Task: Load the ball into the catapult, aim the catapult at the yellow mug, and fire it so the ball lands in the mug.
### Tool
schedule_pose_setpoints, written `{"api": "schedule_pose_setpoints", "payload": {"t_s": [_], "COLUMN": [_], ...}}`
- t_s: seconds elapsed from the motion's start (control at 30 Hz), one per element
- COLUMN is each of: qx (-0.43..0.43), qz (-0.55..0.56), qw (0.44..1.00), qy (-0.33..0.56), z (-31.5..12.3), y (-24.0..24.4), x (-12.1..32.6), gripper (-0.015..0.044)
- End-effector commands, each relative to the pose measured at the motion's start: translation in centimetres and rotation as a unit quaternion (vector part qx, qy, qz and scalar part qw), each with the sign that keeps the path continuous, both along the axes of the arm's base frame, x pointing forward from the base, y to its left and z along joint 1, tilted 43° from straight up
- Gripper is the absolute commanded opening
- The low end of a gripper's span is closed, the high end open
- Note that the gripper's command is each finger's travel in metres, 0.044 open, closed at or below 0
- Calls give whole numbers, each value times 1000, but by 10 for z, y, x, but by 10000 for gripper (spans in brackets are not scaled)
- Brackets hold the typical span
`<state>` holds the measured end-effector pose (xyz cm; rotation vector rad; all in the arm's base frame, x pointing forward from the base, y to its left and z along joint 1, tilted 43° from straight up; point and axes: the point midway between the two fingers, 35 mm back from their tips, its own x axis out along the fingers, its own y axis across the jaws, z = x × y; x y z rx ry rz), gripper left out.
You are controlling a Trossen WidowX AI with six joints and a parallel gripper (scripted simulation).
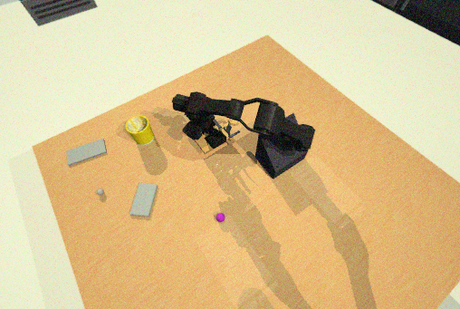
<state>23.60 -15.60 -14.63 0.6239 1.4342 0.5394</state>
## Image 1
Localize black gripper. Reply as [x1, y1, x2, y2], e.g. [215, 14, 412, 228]
[196, 114, 226, 149]

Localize yellow mug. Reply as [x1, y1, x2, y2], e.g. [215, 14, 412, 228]
[125, 115, 154, 146]

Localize purple ball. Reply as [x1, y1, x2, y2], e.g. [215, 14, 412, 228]
[216, 213, 225, 222]

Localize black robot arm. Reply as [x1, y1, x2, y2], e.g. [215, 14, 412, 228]
[172, 92, 315, 151]

